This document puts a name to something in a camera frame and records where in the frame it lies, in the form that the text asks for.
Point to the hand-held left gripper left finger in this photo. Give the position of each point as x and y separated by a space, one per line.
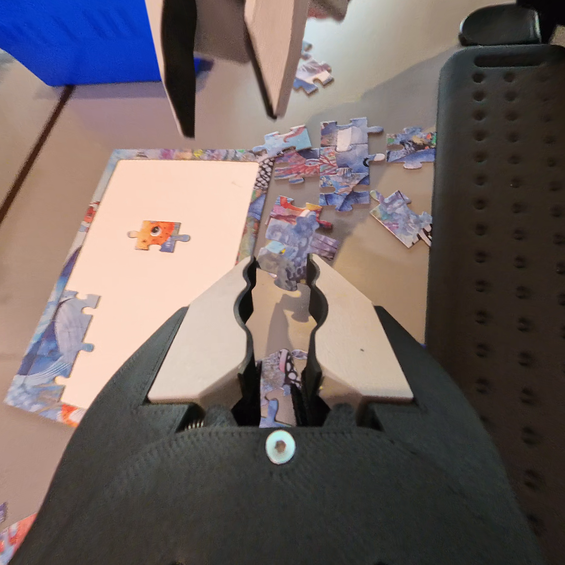
203 348

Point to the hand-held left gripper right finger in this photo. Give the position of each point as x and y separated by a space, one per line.
362 348

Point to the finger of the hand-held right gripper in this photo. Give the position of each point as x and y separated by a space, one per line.
176 53
278 44

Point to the blue bubble puzzle piece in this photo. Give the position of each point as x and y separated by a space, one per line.
291 251

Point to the orange pufferfish puzzle piece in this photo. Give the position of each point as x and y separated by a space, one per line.
154 236

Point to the jigsaw puzzle pieces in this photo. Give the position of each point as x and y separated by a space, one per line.
401 218

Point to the joined blue coral puzzle section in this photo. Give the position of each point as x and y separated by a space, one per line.
344 163

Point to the joined blue whale puzzle section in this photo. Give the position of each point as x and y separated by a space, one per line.
62 335

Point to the blue and green puzzle piece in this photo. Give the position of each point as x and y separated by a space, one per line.
410 150

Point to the blue plastic bin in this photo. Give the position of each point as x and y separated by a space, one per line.
79 39

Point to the black perforated padded panel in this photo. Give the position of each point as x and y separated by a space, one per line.
498 265

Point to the black round object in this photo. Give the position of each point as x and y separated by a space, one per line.
498 26

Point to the puzzle frame board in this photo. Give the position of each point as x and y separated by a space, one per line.
176 198

